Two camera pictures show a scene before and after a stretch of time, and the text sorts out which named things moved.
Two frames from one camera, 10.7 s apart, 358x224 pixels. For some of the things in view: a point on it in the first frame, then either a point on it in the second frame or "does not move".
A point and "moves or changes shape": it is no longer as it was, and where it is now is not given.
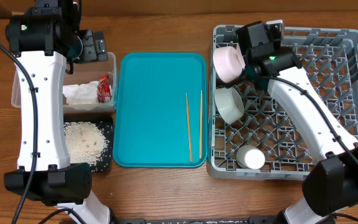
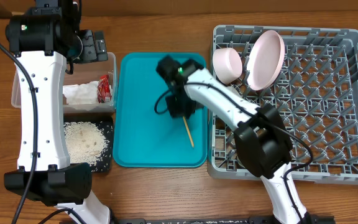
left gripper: (88, 38) does not move
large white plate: (240, 55) moves or changes shape
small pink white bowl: (229, 63) does not move
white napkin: (84, 94) does not move
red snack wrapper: (104, 89) does not move
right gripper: (241, 38) -> (180, 107)
